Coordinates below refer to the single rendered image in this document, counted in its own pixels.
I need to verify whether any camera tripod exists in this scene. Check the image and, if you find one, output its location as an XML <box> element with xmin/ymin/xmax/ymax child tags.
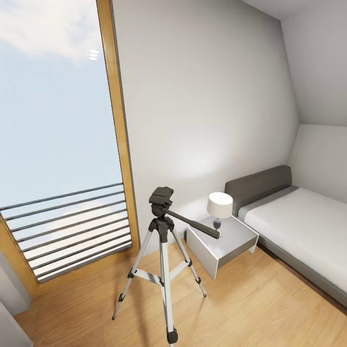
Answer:
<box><xmin>112</xmin><ymin>187</ymin><xmax>220</xmax><ymax>347</ymax></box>

